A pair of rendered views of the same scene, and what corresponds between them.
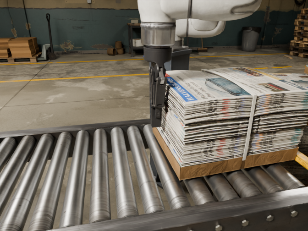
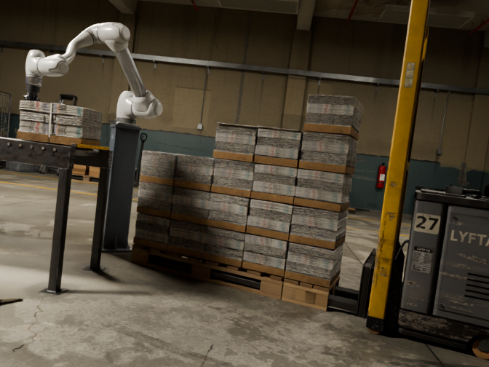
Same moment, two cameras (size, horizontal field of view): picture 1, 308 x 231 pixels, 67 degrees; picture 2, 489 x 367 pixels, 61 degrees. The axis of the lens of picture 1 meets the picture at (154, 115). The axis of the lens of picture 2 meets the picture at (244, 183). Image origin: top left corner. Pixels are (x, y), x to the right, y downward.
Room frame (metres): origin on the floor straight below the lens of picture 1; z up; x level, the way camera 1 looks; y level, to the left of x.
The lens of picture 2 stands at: (-1.42, -2.04, 0.83)
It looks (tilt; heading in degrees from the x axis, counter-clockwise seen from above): 3 degrees down; 17
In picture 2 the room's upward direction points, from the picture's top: 7 degrees clockwise
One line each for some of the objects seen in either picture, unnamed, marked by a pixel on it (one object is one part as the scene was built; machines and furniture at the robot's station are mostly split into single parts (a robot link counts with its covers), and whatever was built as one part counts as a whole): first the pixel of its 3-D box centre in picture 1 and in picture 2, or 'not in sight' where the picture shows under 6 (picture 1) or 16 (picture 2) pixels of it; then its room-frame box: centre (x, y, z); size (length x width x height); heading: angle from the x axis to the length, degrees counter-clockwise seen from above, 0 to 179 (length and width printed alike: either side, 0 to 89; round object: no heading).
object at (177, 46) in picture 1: (167, 44); (123, 121); (1.50, -0.09, 1.03); 0.22 x 0.18 x 0.06; 136
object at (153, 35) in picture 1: (157, 35); (33, 81); (0.63, -0.01, 1.16); 0.09 x 0.09 x 0.06
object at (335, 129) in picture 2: not in sight; (322, 202); (1.31, -1.75, 0.63); 0.38 x 0.29 x 0.97; 175
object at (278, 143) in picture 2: not in sight; (284, 149); (1.34, -1.45, 0.95); 0.38 x 0.29 x 0.23; 176
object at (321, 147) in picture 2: not in sight; (323, 200); (1.32, -1.75, 0.65); 0.39 x 0.30 x 1.29; 175
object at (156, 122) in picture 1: (156, 116); not in sight; (0.63, -0.01, 0.93); 0.03 x 0.01 x 0.07; 102
